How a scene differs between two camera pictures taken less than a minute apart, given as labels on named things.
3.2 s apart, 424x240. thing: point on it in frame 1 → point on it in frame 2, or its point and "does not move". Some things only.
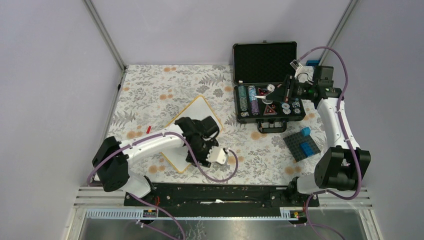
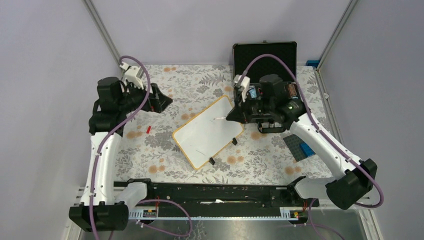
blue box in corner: [312, 62] does not move
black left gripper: [201, 159] → [157, 102]
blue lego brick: [307, 149] does not move
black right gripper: [284, 92] → [237, 114]
